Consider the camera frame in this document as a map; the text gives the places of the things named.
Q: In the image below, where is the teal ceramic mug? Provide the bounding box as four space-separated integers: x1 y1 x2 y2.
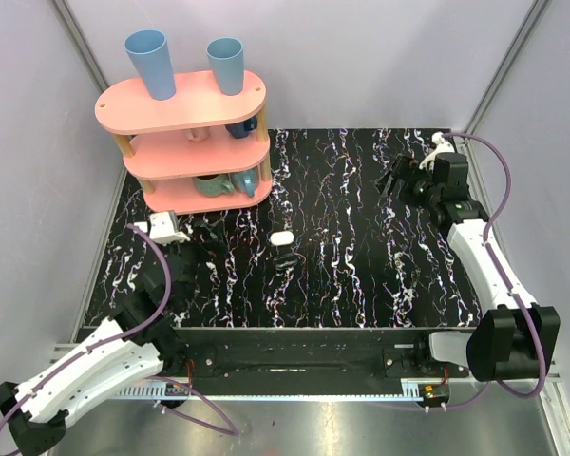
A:
230 168 259 198

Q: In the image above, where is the left light blue cup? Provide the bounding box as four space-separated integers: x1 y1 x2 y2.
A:
124 29 176 101

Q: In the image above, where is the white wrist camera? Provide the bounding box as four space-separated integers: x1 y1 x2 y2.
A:
418 132 455 171
133 210 191 245

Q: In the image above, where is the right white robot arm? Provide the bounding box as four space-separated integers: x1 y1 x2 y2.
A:
377 152 561 382

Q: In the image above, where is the pink three-tier shelf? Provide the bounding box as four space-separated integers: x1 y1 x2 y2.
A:
95 70 273 215

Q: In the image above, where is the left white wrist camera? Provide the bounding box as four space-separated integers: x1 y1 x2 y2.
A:
133 210 191 245

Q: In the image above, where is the green ceramic mug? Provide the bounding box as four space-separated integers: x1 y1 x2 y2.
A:
193 174 235 198

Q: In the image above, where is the purple cable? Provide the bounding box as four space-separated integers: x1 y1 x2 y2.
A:
0 223 238 456
377 132 552 412

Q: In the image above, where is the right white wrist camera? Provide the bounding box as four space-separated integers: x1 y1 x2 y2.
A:
418 132 455 171

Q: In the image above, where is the black earbud charging case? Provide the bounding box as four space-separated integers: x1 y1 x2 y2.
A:
273 253 298 272

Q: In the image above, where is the black marbled table mat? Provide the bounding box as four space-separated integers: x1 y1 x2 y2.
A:
83 126 512 330

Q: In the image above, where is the right light blue cup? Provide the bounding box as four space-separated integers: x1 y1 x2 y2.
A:
206 37 244 96

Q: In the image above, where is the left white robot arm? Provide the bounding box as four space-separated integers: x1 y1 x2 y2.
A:
0 225 201 455

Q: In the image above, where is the white earbud charging case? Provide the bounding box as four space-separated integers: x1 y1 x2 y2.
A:
270 231 295 247

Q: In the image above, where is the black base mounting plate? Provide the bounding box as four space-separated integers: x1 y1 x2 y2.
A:
178 328 469 397

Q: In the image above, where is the pink mug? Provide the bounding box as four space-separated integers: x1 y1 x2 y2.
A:
186 127 210 143

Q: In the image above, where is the dark blue mug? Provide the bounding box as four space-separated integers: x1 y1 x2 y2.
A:
225 116 257 139

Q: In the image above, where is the light blue cup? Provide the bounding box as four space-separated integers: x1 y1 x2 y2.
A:
124 29 176 101
206 37 244 96

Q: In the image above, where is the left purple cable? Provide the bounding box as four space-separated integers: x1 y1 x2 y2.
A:
0 223 238 456

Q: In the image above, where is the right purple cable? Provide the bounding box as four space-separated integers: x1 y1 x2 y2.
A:
377 132 552 412

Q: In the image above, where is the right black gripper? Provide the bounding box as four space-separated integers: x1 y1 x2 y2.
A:
372 154 441 211

